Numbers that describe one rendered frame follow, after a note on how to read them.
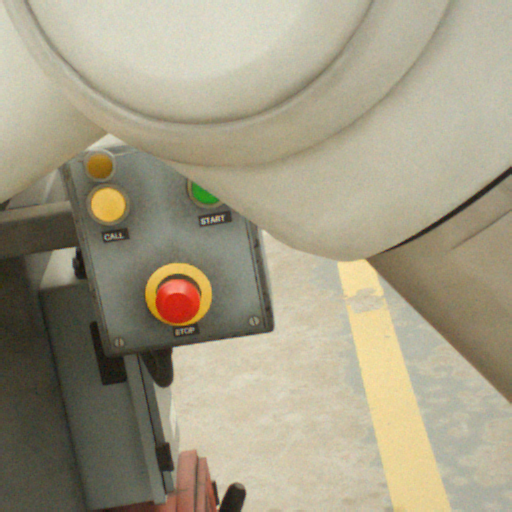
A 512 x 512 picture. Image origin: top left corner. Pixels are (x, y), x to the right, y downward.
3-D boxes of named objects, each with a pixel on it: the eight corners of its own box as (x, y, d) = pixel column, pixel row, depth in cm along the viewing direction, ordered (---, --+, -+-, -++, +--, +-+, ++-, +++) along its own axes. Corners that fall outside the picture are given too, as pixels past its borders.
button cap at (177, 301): (161, 313, 124) (153, 273, 122) (204, 306, 123) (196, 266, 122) (159, 329, 120) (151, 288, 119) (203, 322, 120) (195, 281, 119)
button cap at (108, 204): (96, 219, 121) (89, 187, 120) (129, 213, 120) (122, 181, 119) (94, 224, 119) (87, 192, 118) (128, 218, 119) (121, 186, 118)
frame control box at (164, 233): (88, 326, 150) (34, 98, 141) (279, 296, 148) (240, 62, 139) (59, 431, 127) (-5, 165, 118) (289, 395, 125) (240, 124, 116)
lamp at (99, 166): (87, 184, 119) (79, 151, 118) (120, 179, 118) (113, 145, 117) (86, 186, 118) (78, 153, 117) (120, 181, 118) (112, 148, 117)
